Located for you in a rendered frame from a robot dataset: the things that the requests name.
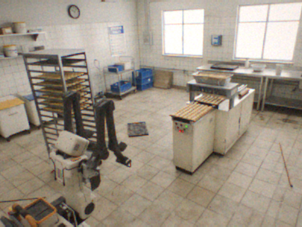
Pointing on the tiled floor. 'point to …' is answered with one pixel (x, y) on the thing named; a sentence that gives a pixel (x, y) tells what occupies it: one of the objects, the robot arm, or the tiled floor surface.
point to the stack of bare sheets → (137, 129)
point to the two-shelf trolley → (119, 83)
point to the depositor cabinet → (232, 123)
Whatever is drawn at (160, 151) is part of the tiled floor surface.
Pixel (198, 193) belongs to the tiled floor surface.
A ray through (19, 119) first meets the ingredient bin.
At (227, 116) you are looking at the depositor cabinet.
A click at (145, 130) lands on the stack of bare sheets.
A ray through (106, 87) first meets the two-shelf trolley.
